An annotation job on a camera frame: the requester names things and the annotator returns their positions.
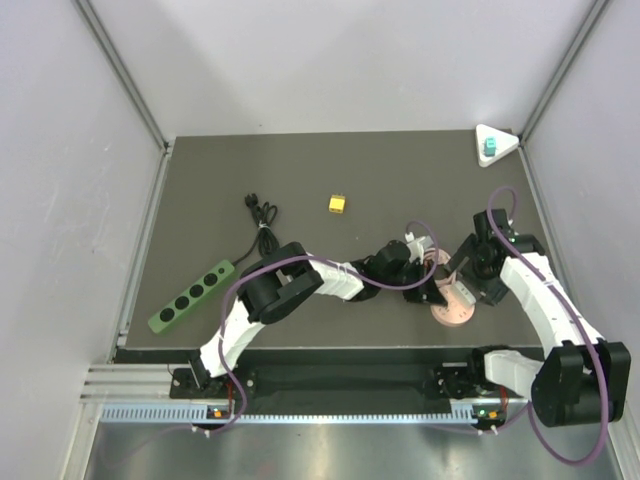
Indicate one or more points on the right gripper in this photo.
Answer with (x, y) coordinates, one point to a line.
(491, 290)

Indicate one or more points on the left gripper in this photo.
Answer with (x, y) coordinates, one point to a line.
(425, 294)

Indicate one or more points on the white plug adapter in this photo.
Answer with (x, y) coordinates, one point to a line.
(463, 295)

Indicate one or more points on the pink round socket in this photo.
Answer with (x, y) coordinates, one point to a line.
(454, 315)

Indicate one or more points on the yellow plug adapter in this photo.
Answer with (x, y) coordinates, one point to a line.
(337, 204)

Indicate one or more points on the green power strip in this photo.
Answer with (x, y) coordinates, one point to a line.
(185, 303)

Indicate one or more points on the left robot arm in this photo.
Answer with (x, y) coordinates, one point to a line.
(272, 289)

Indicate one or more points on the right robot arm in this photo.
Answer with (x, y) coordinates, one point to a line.
(582, 378)

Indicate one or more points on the teal plug adapter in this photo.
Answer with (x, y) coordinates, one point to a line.
(489, 146)

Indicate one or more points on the white triangular socket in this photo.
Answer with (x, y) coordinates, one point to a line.
(506, 144)

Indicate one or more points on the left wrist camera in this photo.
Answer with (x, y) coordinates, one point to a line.
(418, 246)

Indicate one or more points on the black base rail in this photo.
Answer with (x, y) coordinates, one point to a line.
(440, 372)

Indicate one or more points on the grey cable duct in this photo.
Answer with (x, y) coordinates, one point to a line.
(457, 414)

